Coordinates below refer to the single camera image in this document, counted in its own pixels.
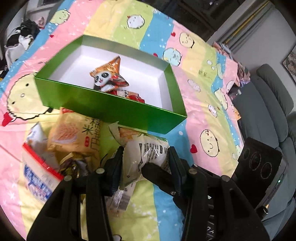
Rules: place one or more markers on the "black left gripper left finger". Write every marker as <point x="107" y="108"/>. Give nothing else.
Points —
<point x="60" y="218"/>

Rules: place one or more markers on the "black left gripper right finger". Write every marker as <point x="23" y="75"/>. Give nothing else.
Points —
<point x="213" y="206"/>

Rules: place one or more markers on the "white red blue snack bag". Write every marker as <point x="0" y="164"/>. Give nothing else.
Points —
<point x="41" y="169"/>

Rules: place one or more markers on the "dark brown gold snack bag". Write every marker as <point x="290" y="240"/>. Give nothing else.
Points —
<point x="75" y="165"/>

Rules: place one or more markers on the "yellow rice cracker bag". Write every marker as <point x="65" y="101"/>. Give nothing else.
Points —
<point x="74" y="132"/>

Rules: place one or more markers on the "white green snack packet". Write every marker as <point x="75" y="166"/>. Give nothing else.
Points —
<point x="139" y="148"/>

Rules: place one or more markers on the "orange panda snack packet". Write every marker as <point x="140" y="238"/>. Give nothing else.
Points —
<point x="108" y="79"/>

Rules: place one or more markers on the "clear cracker packet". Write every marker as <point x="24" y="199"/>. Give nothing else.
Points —
<point x="118" y="203"/>

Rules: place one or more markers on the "colourful cartoon bed sheet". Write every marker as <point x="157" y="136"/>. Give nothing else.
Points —
<point x="210" y="134"/>

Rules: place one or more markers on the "grey sofa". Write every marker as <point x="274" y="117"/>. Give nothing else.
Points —
<point x="267" y="115"/>

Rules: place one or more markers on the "green cardboard box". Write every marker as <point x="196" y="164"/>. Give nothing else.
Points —
<point x="65" y="81"/>

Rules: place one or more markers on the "pile of clothes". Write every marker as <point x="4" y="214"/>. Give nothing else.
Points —
<point x="17" y="40"/>

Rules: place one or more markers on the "black phone on mount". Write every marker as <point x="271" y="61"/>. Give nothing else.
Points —
<point x="259" y="174"/>

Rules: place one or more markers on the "framed wall picture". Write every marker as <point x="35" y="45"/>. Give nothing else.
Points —
<point x="289" y="63"/>

